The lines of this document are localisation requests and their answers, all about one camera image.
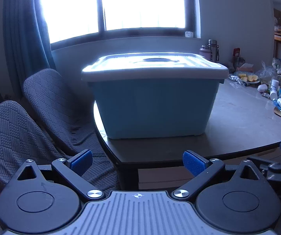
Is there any white plastic bin lid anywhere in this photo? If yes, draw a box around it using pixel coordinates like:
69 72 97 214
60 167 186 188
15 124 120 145
81 52 229 82

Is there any white round object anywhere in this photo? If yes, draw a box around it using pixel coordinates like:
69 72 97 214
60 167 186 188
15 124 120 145
257 84 268 93

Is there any dark dining table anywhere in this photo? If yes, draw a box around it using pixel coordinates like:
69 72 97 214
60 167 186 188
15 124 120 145
93 78 281 192

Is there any white tube bottle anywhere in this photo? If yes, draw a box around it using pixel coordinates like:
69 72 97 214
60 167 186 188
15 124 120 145
269 79 279 101

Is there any far grey covered chair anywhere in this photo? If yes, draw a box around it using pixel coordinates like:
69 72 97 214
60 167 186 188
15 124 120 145
23 69 120 194

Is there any grey covered chair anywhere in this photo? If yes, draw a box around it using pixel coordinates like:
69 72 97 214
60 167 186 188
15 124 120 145
23 69 120 194
0 100 69 192

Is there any near grey covered chair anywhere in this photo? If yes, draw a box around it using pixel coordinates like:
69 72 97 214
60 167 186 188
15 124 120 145
0 100 69 192

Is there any clear plastic bag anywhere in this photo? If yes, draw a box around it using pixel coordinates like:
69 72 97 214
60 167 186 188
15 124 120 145
255 61 277 84

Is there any teal plastic storage bin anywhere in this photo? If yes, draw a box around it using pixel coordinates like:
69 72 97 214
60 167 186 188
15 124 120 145
90 79 221 139

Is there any plate of fruit slices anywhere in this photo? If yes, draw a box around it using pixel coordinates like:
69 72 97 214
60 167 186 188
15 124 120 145
234 71 260 84

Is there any red box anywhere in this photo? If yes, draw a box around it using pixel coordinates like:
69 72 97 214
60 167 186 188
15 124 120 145
232 48 240 65

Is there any pink insulated bottle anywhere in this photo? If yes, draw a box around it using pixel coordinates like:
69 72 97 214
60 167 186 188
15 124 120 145
199 45 212 61

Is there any teal window curtain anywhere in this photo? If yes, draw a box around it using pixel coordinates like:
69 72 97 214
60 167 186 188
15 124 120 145
3 0 56 98

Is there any small white sill device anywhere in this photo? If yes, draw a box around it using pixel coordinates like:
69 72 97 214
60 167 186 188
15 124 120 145
185 31 194 38

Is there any dark framed window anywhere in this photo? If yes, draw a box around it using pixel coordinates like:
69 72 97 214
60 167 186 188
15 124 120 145
40 0 200 50

